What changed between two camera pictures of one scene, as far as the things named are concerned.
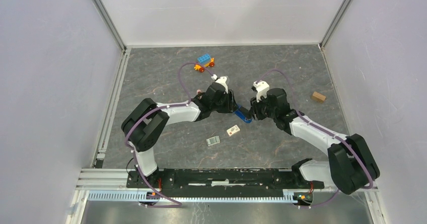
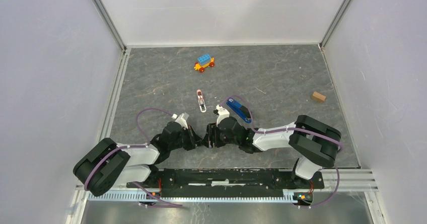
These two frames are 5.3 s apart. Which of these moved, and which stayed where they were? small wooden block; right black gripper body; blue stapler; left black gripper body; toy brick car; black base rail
Moved: left black gripper body; right black gripper body
Stayed: black base rail; toy brick car; blue stapler; small wooden block
